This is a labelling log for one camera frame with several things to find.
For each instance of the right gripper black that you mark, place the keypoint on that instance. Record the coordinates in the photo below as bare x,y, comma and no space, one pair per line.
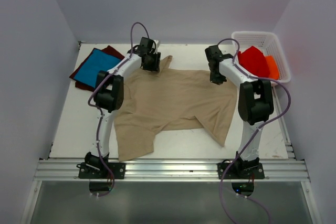
218,81

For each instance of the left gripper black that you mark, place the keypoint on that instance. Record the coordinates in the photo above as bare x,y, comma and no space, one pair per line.
155,67

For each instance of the beige t shirt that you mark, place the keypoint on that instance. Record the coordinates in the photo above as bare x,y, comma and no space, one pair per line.
171,100

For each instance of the maroon t shirt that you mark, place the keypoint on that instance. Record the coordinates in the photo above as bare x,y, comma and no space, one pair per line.
109,50

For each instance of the blue t shirt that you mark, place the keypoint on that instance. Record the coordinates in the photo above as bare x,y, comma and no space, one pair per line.
97,61

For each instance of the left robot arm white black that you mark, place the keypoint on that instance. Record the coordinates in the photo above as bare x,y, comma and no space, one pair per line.
108,96

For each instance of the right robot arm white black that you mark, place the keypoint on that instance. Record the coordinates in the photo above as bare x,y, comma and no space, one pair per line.
255,105

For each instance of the red t shirt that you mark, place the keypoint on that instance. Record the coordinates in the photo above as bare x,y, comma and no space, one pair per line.
253,60

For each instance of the white plastic basket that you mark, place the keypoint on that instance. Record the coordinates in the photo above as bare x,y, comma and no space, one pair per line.
268,43

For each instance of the orange t shirt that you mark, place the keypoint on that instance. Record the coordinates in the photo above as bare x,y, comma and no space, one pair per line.
273,68

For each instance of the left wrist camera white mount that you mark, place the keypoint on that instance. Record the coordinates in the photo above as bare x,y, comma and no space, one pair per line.
156,45

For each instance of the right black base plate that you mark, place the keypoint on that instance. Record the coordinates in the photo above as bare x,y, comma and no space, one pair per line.
241,169

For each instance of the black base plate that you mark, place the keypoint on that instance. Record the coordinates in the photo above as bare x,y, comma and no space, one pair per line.
87,172
241,169

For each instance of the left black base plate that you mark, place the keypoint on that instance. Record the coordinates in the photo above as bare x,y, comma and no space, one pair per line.
87,172

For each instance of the aluminium mounting rail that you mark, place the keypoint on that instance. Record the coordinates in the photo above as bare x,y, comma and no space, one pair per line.
168,170

